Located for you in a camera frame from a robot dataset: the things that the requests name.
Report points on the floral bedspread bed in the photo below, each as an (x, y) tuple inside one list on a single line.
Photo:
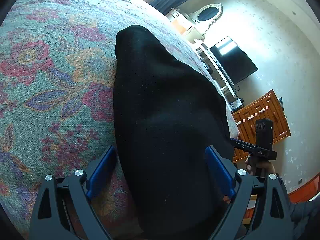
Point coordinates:
[(58, 66)]

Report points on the black studded pants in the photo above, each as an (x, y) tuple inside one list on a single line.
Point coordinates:
[(165, 115)]

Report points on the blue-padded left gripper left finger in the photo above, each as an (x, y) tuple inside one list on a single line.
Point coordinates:
[(62, 201)]

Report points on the wooden dresser cabinet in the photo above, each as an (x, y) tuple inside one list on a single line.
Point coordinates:
[(249, 118)]

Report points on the white tv stand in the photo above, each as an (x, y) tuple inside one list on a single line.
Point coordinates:
[(213, 67)]

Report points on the white oval vanity mirror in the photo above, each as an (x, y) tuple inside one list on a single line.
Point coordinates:
[(206, 16)]

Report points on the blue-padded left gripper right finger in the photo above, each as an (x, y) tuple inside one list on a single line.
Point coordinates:
[(271, 217)]

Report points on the person's right hand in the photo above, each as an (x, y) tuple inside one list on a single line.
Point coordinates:
[(259, 167)]

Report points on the black flat television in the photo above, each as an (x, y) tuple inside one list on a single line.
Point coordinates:
[(232, 60)]

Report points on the white dressing table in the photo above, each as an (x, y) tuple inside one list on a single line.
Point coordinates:
[(184, 26)]

